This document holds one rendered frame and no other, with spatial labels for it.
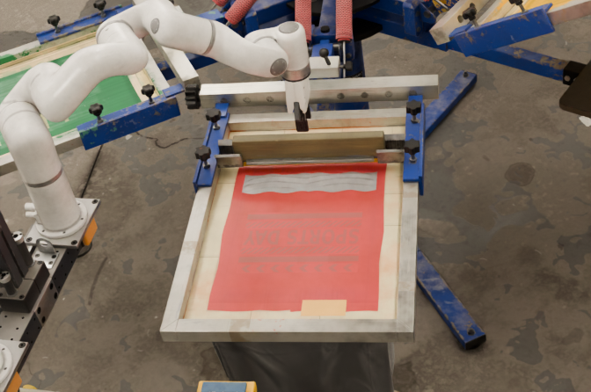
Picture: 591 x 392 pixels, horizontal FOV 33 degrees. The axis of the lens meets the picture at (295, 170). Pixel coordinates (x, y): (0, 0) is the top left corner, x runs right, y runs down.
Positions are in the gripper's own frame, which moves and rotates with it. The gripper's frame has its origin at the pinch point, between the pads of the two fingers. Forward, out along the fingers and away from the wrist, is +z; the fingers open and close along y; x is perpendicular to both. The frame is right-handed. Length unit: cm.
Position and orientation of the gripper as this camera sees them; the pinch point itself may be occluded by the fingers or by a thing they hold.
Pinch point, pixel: (302, 119)
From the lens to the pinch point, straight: 258.4
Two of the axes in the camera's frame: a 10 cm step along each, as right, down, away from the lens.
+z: 1.3, 7.4, 6.6
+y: -1.3, 6.8, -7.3
